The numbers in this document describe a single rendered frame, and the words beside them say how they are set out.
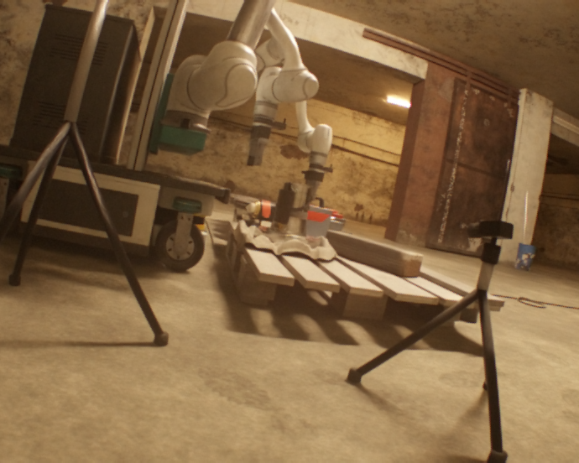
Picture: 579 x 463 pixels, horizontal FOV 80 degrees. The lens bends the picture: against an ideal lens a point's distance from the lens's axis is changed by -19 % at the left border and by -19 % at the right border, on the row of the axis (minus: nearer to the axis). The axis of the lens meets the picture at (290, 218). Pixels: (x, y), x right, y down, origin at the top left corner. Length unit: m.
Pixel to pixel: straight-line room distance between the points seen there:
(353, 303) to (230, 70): 0.81
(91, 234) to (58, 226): 0.12
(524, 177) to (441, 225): 1.78
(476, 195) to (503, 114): 1.47
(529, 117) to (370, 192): 5.74
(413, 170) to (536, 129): 2.54
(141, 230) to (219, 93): 0.51
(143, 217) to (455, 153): 5.46
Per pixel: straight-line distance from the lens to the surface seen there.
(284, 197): 1.58
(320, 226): 2.12
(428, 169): 6.15
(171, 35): 1.62
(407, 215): 6.01
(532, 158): 7.30
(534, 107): 7.44
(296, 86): 1.46
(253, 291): 1.26
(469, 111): 6.61
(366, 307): 1.37
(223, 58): 1.27
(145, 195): 1.37
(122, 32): 1.52
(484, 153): 6.72
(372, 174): 11.54
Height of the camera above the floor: 0.35
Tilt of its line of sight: 3 degrees down
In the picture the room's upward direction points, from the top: 12 degrees clockwise
